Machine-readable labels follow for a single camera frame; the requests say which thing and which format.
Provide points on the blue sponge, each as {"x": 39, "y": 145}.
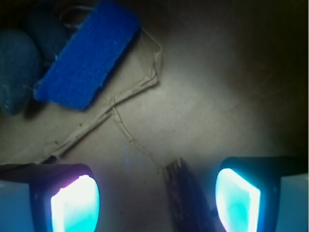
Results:
{"x": 86, "y": 61}

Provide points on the brown paper bag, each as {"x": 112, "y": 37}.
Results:
{"x": 233, "y": 81}

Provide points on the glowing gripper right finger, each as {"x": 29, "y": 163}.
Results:
{"x": 263, "y": 194}

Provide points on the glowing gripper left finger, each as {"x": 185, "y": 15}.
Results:
{"x": 48, "y": 198}

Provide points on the dark brown wood chip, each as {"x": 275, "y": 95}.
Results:
{"x": 189, "y": 207}

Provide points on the small grey stone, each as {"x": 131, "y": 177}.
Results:
{"x": 48, "y": 33}

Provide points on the large grey stone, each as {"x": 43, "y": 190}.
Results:
{"x": 20, "y": 70}

